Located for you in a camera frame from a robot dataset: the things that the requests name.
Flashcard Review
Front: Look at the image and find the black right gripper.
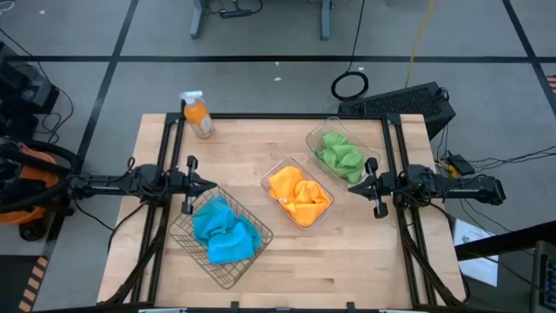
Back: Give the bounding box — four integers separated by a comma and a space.
348, 156, 399, 219

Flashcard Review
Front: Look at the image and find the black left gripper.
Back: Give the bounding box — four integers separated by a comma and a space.
167, 155, 218, 216

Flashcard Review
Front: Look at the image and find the green microfiber towel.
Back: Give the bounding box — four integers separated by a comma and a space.
320, 131, 352, 166
313, 143, 366, 185

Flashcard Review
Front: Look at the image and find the blue microfiber towel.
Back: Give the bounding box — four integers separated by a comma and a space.
191, 195, 239, 249
207, 216, 264, 265

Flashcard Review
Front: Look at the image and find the orange microfiber towel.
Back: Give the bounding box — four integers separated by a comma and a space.
281, 179, 332, 228
268, 165, 307, 205

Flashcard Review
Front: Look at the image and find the clear plastic bin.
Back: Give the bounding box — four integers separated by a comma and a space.
259, 156, 335, 230
304, 116, 382, 192

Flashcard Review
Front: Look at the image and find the orange liquid spray bottle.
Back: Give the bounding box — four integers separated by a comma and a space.
179, 90, 216, 140

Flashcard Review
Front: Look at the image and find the black perforated computer case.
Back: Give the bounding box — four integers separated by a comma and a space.
337, 81, 457, 141

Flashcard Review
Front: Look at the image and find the black power adapter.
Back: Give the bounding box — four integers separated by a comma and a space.
447, 152, 477, 176

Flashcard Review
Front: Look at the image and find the white paper sheet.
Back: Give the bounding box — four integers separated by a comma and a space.
452, 216, 500, 288

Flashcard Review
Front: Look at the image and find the orange and black vacuum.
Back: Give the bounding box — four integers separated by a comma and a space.
0, 134, 86, 243

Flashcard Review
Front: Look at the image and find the gray desk leg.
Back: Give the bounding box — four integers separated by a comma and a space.
320, 0, 334, 42
189, 0, 208, 40

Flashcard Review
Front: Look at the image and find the black power strip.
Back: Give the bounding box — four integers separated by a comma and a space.
219, 8, 254, 19

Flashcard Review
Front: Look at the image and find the gray device with blue buttons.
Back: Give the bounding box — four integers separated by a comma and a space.
528, 239, 556, 313

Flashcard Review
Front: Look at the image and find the black equipment stack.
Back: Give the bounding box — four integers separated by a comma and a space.
0, 41, 61, 143

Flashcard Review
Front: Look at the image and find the metal wire basket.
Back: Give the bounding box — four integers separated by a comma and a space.
168, 184, 275, 291

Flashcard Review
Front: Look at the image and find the coiled black cable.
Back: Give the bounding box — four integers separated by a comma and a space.
330, 0, 370, 103

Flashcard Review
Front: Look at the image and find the yellow extension cable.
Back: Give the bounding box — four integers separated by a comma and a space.
404, 0, 437, 89

